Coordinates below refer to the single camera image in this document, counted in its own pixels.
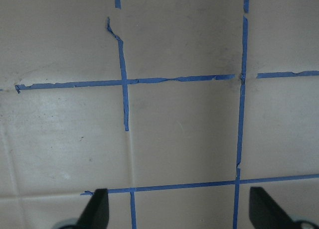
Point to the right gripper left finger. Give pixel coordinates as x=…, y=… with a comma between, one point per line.
x=96, y=213

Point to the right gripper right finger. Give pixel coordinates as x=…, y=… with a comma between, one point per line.
x=265, y=213

